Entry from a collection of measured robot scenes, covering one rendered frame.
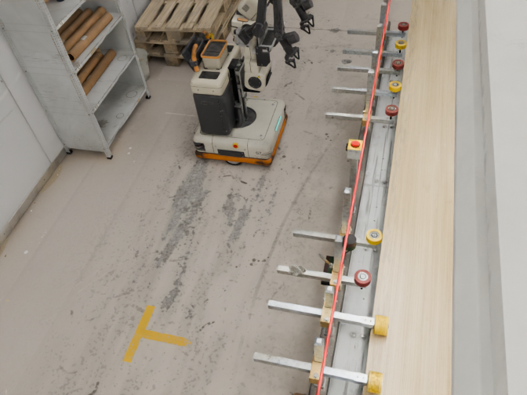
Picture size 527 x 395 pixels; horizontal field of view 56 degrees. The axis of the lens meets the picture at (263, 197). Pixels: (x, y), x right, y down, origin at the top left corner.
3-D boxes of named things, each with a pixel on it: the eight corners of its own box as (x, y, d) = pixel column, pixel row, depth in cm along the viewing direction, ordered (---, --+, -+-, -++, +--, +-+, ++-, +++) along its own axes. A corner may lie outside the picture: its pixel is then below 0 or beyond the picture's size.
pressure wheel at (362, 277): (352, 294, 239) (353, 281, 231) (354, 280, 244) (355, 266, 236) (368, 297, 237) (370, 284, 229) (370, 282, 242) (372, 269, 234)
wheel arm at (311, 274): (277, 274, 247) (276, 269, 244) (278, 268, 250) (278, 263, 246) (365, 289, 237) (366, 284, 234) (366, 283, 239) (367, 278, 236)
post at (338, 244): (332, 295, 257) (334, 240, 221) (334, 289, 259) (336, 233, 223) (339, 296, 256) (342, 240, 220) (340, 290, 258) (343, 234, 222)
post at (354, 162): (346, 214, 284) (349, 157, 251) (347, 207, 287) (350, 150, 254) (354, 215, 283) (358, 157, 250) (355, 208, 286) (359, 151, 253)
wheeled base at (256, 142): (194, 159, 423) (189, 137, 404) (218, 112, 462) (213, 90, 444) (271, 168, 407) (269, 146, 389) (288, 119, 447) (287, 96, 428)
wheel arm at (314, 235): (292, 237, 264) (292, 233, 261) (294, 232, 266) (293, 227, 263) (376, 250, 254) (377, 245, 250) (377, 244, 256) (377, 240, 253)
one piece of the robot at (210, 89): (202, 145, 414) (180, 58, 351) (222, 104, 448) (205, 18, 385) (241, 150, 406) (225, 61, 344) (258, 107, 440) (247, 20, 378)
